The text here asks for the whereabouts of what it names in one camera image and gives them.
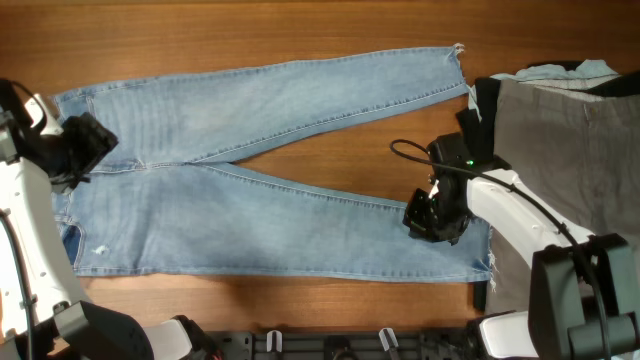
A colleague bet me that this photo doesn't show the light blue denim jeans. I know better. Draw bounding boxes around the light blue denim jeans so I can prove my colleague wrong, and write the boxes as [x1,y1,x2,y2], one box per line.
[53,44,490,283]

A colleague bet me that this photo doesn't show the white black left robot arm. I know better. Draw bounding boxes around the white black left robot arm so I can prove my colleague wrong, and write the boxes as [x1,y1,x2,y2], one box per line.
[1,79,224,359]

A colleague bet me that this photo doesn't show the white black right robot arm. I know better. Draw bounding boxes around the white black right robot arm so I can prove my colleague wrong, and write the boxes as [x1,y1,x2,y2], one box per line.
[403,133,639,359]

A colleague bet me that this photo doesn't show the grey trousers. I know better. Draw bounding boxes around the grey trousers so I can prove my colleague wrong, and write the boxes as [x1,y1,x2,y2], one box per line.
[485,78,640,316]

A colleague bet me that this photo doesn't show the light blue shirt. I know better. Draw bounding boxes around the light blue shirt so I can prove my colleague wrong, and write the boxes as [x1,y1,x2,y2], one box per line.
[491,60,620,102]

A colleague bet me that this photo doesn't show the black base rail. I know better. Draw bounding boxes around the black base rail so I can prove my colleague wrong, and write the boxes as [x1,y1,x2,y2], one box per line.
[209,328,481,360]

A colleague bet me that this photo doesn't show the black garment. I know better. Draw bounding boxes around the black garment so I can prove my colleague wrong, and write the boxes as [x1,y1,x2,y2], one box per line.
[456,61,639,161]

